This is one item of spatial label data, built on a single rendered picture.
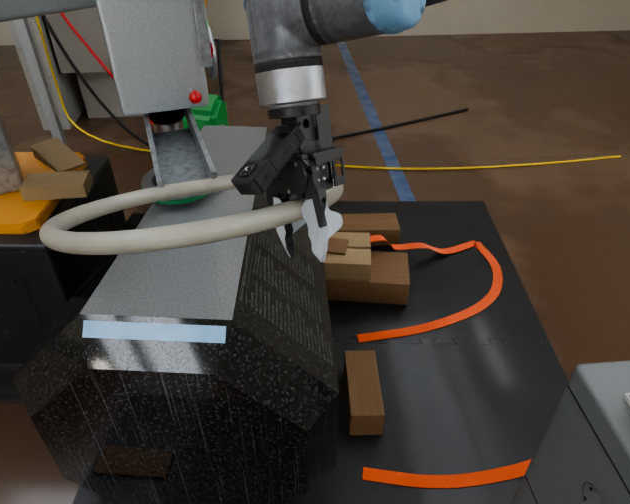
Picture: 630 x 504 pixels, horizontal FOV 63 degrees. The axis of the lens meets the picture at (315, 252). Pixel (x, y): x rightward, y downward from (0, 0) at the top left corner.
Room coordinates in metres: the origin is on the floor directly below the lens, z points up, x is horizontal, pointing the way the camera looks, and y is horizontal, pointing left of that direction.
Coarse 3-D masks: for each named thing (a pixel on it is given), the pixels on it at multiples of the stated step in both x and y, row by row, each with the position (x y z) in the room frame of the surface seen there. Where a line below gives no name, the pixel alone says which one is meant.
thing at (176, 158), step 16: (192, 128) 1.21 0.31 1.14; (160, 144) 1.18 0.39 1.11; (176, 144) 1.18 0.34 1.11; (192, 144) 1.18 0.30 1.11; (160, 160) 1.09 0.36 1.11; (176, 160) 1.09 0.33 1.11; (192, 160) 1.09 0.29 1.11; (208, 160) 1.00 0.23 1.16; (160, 176) 0.93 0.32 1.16; (176, 176) 1.01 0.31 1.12; (192, 176) 1.01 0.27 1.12; (208, 176) 1.00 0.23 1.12; (208, 192) 0.94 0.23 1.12
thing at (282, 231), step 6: (276, 198) 0.62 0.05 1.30; (282, 198) 0.62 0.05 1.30; (288, 198) 0.63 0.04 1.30; (294, 198) 0.64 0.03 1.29; (294, 222) 0.63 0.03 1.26; (300, 222) 0.64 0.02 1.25; (276, 228) 0.61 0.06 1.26; (282, 228) 0.61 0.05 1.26; (288, 228) 0.61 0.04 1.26; (294, 228) 0.63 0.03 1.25; (282, 234) 0.60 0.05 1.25; (288, 234) 0.60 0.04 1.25; (282, 240) 0.60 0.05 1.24; (288, 240) 0.60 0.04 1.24; (288, 246) 0.60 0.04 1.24; (288, 252) 0.60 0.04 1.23
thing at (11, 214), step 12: (24, 156) 1.76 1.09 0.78; (84, 156) 1.77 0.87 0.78; (24, 168) 1.67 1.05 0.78; (36, 168) 1.67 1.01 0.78; (48, 168) 1.67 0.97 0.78; (84, 168) 1.73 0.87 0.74; (12, 192) 1.50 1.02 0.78; (0, 204) 1.43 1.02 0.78; (12, 204) 1.43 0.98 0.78; (24, 204) 1.43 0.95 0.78; (36, 204) 1.43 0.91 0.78; (48, 204) 1.43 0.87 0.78; (0, 216) 1.36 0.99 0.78; (12, 216) 1.36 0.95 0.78; (24, 216) 1.36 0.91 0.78; (36, 216) 1.36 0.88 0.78; (48, 216) 1.41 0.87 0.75; (0, 228) 1.31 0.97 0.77; (12, 228) 1.31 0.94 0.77; (24, 228) 1.31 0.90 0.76; (36, 228) 1.34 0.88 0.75
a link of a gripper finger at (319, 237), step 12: (312, 204) 0.58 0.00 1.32; (312, 216) 0.58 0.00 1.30; (336, 216) 0.61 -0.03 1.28; (312, 228) 0.57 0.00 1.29; (324, 228) 0.57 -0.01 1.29; (336, 228) 0.59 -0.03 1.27; (312, 240) 0.57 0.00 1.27; (324, 240) 0.57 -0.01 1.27; (312, 252) 0.57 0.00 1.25; (324, 252) 0.56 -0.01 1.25
